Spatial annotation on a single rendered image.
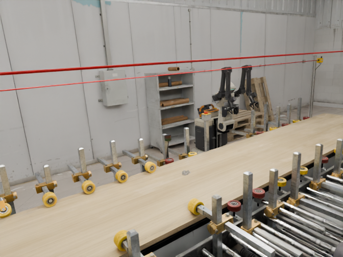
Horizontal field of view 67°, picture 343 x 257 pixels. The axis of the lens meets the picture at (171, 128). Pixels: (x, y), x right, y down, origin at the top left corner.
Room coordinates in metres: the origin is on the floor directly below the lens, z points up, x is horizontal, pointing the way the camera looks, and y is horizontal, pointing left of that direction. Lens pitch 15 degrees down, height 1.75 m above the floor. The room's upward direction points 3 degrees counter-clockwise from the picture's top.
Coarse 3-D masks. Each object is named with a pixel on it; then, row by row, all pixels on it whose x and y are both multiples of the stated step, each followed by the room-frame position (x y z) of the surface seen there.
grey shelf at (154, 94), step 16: (160, 80) 5.37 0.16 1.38; (176, 80) 5.59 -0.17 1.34; (192, 80) 5.35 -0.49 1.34; (160, 96) 5.35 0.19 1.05; (176, 96) 5.58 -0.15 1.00; (192, 96) 5.36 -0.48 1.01; (160, 112) 4.83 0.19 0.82; (176, 112) 5.57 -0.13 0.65; (192, 112) 5.38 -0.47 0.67; (160, 128) 4.81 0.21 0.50; (176, 128) 5.55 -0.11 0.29; (192, 128) 5.40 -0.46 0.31; (160, 144) 4.83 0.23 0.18
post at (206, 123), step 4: (208, 120) 2.54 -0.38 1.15; (204, 124) 2.55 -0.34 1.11; (208, 124) 2.54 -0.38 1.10; (204, 128) 2.55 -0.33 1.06; (208, 128) 2.54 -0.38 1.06; (204, 132) 2.55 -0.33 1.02; (208, 132) 2.54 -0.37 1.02; (204, 136) 2.55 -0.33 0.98; (208, 136) 2.54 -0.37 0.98; (204, 140) 2.55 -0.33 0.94; (208, 140) 2.54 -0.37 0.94; (208, 144) 2.54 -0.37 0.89; (208, 148) 2.54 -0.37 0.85
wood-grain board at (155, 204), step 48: (240, 144) 2.46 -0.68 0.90; (288, 144) 2.37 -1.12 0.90; (96, 192) 1.63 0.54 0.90; (144, 192) 1.59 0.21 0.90; (192, 192) 1.55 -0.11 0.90; (240, 192) 1.51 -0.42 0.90; (0, 240) 1.17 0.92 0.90; (48, 240) 1.15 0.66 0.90; (96, 240) 1.12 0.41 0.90; (144, 240) 1.10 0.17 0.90
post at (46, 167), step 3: (45, 165) 1.69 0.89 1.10; (45, 168) 1.68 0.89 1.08; (48, 168) 1.69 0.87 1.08; (45, 171) 1.68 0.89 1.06; (48, 171) 1.69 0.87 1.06; (45, 174) 1.67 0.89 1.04; (48, 174) 1.68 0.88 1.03; (45, 177) 1.67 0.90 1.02; (48, 177) 1.68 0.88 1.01; (51, 177) 1.69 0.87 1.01; (45, 180) 1.70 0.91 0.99; (48, 180) 1.68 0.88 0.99; (51, 180) 1.69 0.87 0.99
